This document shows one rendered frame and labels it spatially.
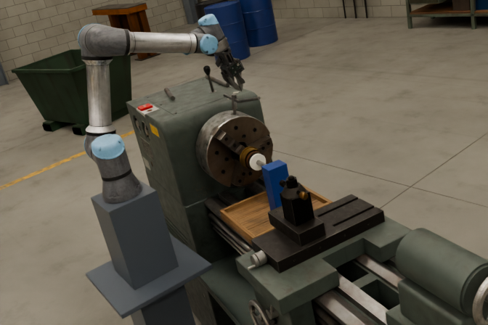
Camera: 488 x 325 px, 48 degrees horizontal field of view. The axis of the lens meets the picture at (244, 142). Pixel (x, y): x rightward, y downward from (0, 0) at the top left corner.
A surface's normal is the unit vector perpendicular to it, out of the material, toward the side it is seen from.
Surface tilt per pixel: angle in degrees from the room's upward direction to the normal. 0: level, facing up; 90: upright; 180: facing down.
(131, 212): 90
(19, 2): 90
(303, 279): 0
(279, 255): 0
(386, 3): 90
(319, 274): 0
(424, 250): 33
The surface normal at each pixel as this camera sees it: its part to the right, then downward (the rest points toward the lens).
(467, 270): -0.56, -0.67
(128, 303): -0.20, -0.91
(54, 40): 0.62, 0.16
